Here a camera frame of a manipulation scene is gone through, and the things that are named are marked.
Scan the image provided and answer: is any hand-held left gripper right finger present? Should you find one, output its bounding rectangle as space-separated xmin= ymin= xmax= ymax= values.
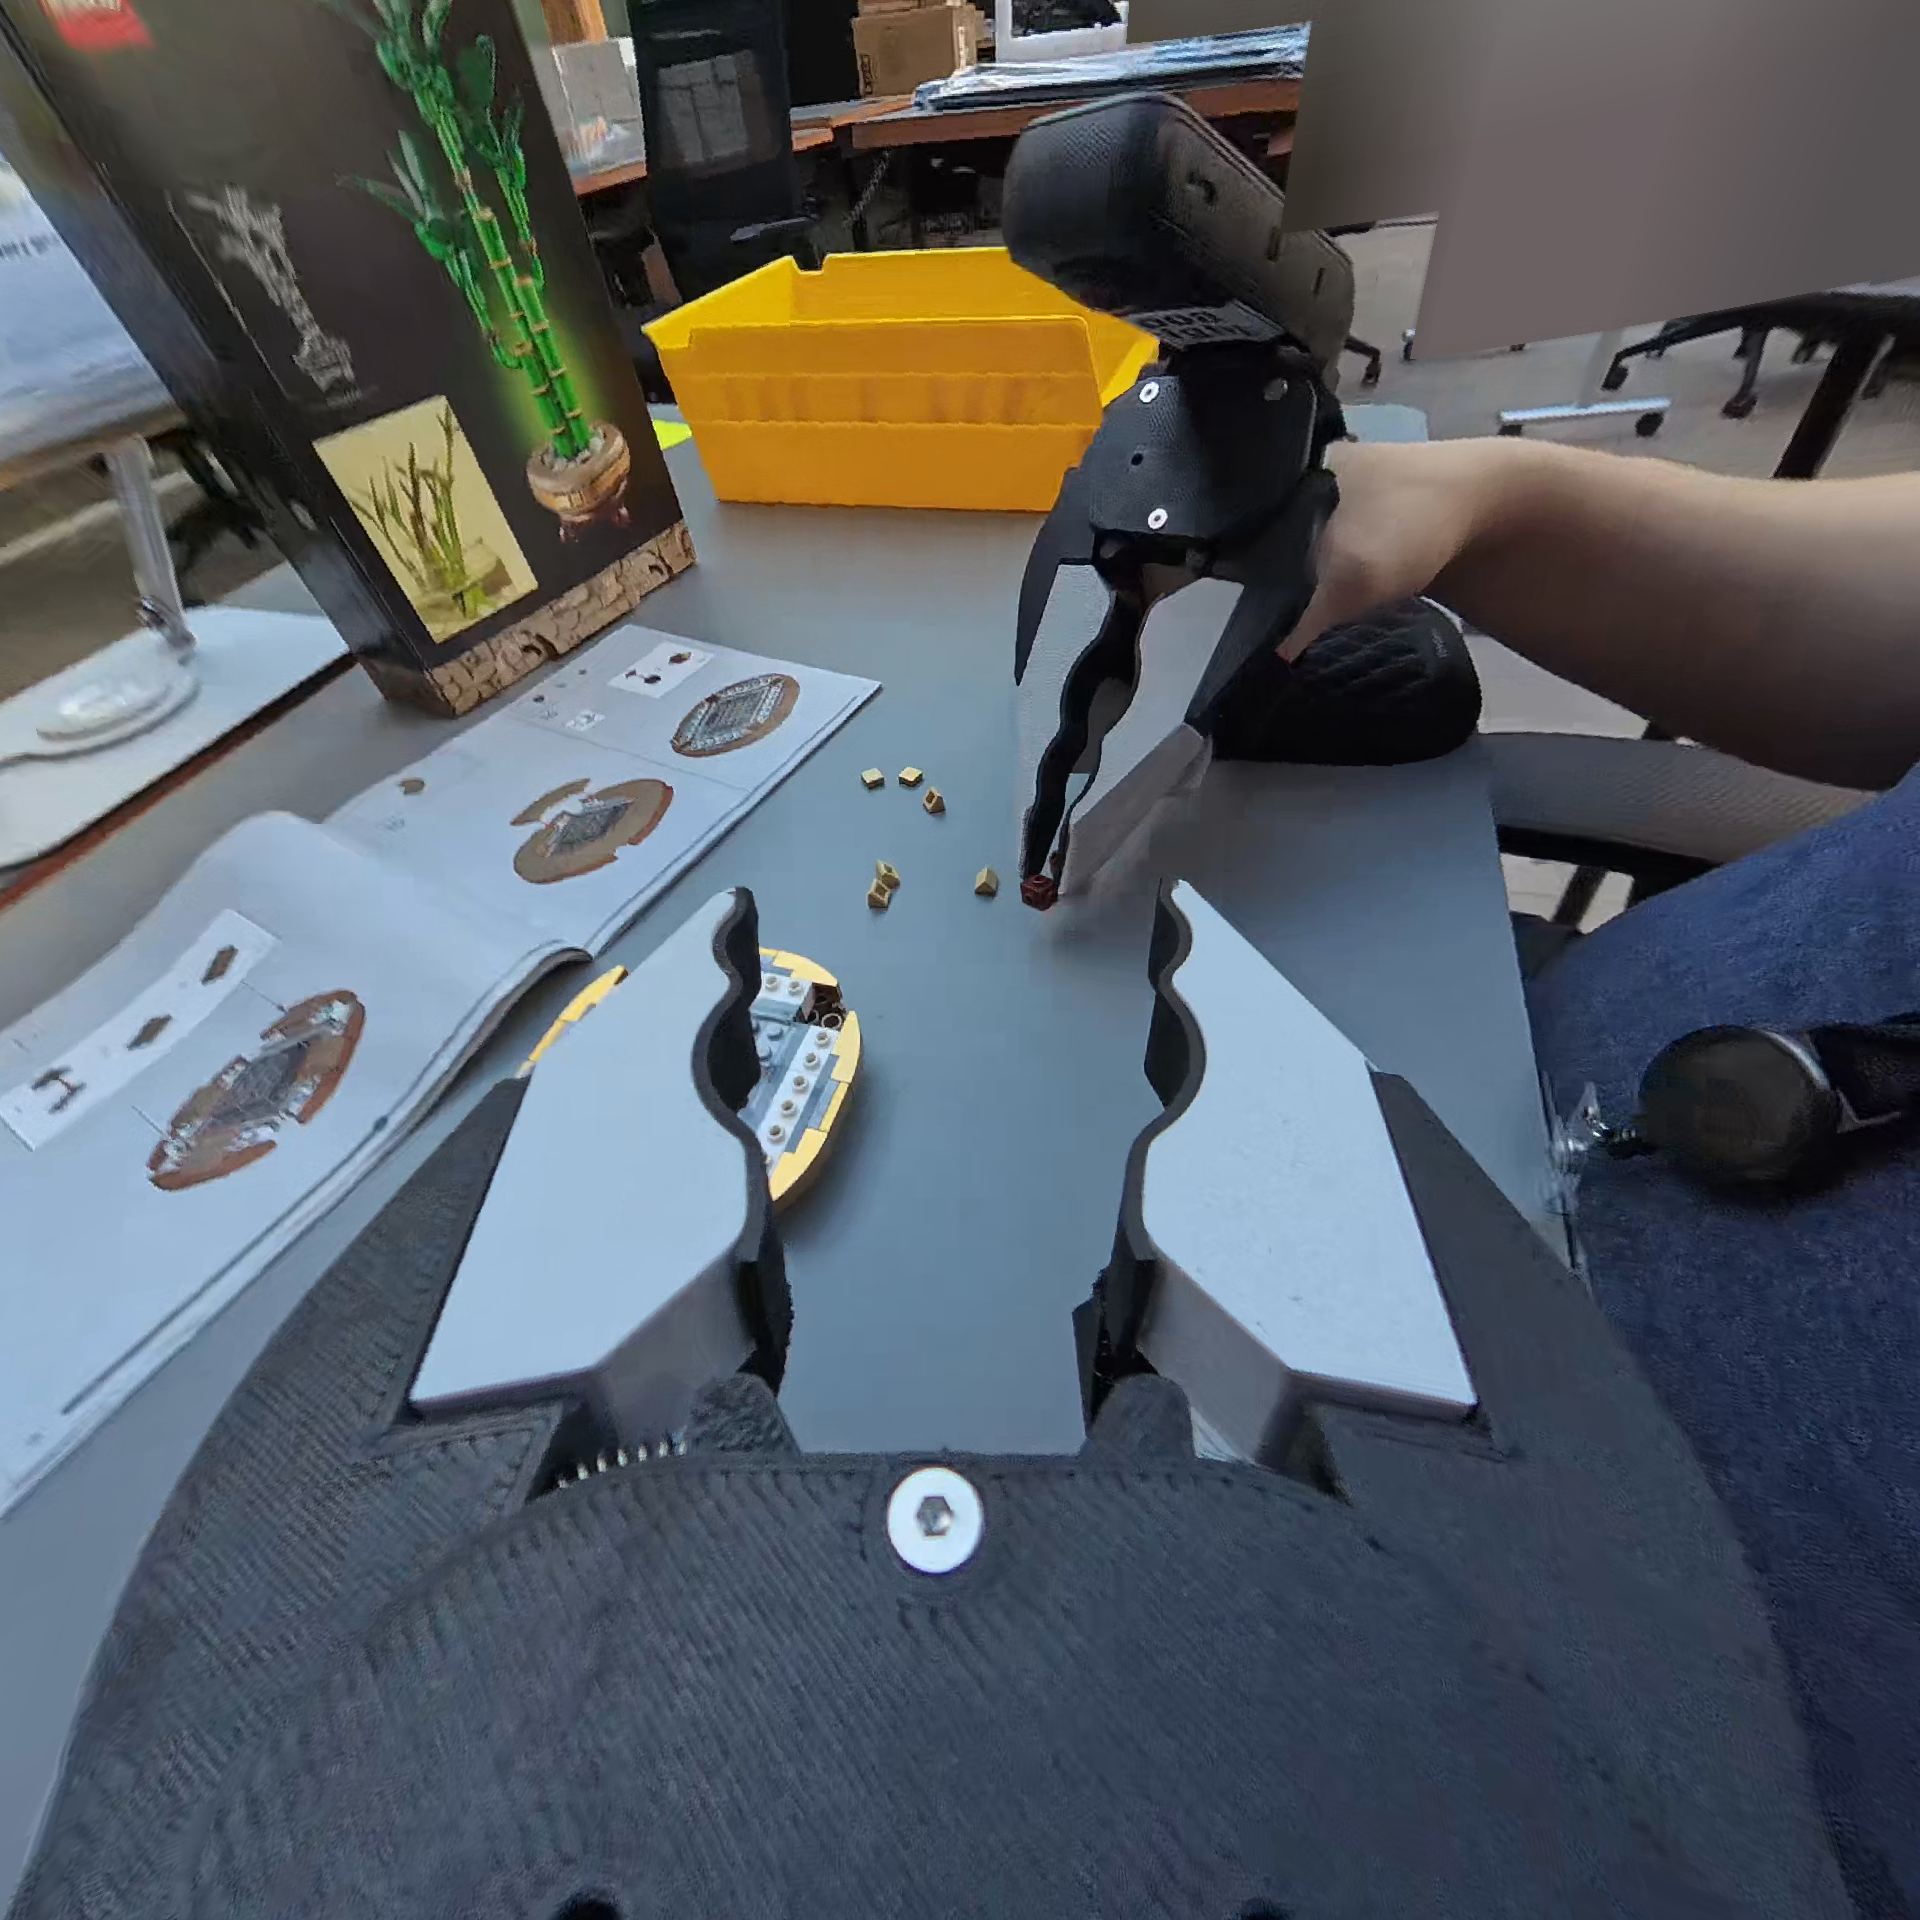
xmin=1075 ymin=878 xmax=1481 ymax=1462

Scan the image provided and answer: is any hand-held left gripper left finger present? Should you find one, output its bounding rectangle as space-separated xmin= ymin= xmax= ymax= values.
xmin=408 ymin=886 xmax=793 ymax=1427

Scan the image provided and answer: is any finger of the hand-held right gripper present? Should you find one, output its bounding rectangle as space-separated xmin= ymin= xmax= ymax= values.
xmin=1065 ymin=726 xmax=1216 ymax=897
xmin=1022 ymin=593 xmax=1148 ymax=906

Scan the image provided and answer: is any round lego base model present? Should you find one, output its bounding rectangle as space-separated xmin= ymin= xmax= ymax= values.
xmin=516 ymin=945 xmax=866 ymax=1215

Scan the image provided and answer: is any lego instruction booklet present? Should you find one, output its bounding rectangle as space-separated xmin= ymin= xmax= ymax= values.
xmin=0 ymin=622 xmax=886 ymax=1520

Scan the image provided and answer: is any black lego set box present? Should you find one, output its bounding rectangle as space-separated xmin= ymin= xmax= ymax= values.
xmin=0 ymin=0 xmax=703 ymax=721

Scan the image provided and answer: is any person's right hand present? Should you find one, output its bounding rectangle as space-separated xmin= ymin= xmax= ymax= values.
xmin=1279 ymin=440 xmax=1490 ymax=664

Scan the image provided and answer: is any black wrist rest pad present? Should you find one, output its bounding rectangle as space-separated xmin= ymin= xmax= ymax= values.
xmin=1208 ymin=598 xmax=1488 ymax=771

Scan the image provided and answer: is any yellow plastic bin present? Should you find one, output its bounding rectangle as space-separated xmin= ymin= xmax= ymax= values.
xmin=642 ymin=247 xmax=1162 ymax=385
xmin=672 ymin=319 xmax=1116 ymax=434
xmin=694 ymin=416 xmax=1110 ymax=515

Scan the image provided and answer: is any black badge reel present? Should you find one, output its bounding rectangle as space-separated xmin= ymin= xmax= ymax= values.
xmin=1591 ymin=1024 xmax=1920 ymax=1198

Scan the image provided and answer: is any cardboard box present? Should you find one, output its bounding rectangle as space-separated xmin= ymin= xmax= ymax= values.
xmin=851 ymin=0 xmax=986 ymax=97

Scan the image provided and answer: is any black office chair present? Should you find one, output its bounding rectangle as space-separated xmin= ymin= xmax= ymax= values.
xmin=622 ymin=0 xmax=804 ymax=302
xmin=1606 ymin=294 xmax=1920 ymax=483

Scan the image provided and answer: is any white sign stand base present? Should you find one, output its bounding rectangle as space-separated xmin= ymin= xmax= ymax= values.
xmin=0 ymin=433 xmax=358 ymax=876

